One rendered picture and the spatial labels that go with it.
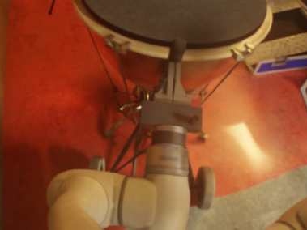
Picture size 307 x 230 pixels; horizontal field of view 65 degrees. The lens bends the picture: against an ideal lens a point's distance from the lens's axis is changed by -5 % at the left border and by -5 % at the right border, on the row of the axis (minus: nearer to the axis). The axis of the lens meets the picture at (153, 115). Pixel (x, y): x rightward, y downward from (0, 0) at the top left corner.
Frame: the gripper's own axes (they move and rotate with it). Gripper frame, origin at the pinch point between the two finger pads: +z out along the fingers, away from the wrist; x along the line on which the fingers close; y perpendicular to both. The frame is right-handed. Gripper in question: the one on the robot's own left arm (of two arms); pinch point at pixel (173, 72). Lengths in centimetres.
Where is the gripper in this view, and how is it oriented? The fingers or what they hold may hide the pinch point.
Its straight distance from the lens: 57.9
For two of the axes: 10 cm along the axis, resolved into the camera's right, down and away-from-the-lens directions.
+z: 0.9, -9.6, 2.5
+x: -9.9, -1.0, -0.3
